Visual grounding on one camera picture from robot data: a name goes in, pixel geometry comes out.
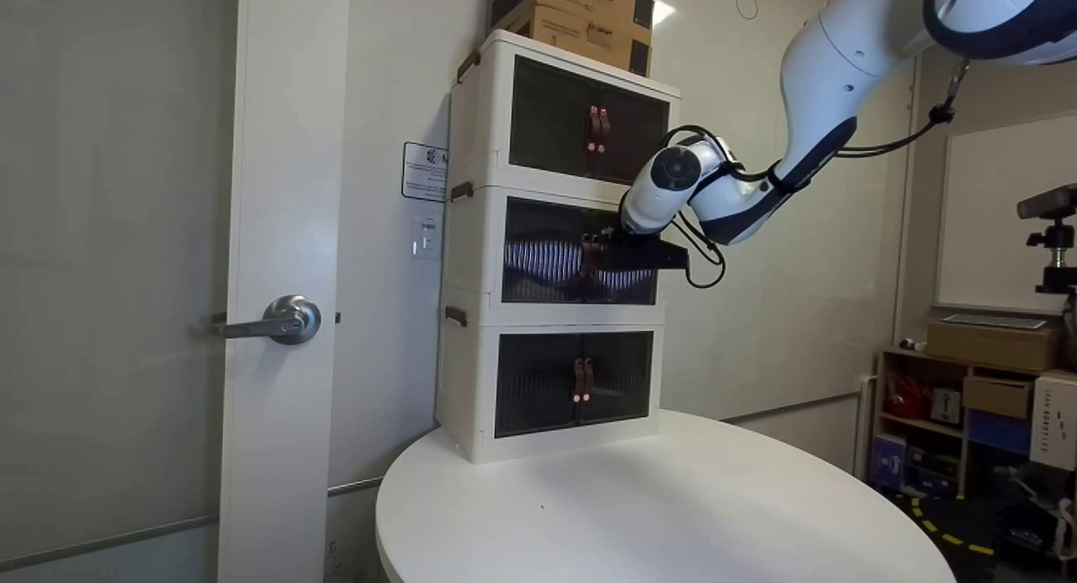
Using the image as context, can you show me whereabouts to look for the dark ribbed cabinet door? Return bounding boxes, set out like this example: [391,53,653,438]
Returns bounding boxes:
[589,227,659,305]
[598,82,671,185]
[502,197,592,305]
[581,331,655,426]
[509,56,601,179]
[495,331,583,438]

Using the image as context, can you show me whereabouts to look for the white three-compartment cabinet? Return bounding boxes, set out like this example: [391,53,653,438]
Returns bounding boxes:
[435,29,681,465]

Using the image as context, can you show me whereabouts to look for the large cardboard box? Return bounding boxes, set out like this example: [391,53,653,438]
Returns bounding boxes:
[487,0,655,78]

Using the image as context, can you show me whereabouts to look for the red bag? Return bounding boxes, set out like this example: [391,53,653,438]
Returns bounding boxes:
[883,373,933,421]

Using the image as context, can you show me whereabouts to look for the white room door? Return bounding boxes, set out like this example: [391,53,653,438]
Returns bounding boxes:
[217,0,351,583]

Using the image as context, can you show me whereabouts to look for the blue box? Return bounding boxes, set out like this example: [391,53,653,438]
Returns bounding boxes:
[870,435,908,490]

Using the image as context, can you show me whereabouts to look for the wooden shelf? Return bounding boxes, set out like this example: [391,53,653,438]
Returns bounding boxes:
[869,347,1077,501]

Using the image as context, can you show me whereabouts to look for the whiteboard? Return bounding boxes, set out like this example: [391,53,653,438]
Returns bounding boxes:
[934,112,1077,315]

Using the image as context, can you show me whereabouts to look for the long cardboard box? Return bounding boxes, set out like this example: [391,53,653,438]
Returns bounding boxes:
[926,320,1060,373]

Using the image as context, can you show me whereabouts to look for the grey keyboard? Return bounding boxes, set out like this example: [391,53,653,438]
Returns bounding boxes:
[942,313,1049,331]

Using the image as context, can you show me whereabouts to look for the brown cardboard box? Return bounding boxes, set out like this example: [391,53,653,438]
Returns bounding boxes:
[963,375,1035,421]

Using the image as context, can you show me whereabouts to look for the blue storage bin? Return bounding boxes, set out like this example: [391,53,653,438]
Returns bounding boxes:
[967,410,1032,455]

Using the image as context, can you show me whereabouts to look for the white cardboard box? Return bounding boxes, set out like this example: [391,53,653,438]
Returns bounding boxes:
[1030,372,1077,473]

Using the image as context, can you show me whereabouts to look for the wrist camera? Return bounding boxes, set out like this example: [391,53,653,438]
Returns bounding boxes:
[637,239,692,272]

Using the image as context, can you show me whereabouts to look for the wall switch plate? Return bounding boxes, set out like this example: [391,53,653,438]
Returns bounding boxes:
[411,217,443,261]

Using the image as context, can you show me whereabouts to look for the white wall sign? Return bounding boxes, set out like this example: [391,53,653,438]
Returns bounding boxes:
[401,141,449,204]

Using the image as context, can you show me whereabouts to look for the silver lever door handle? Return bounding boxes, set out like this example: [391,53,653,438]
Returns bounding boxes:
[208,294,323,346]

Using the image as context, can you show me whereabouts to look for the camera on mount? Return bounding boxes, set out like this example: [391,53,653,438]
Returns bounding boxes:
[1016,183,1077,297]

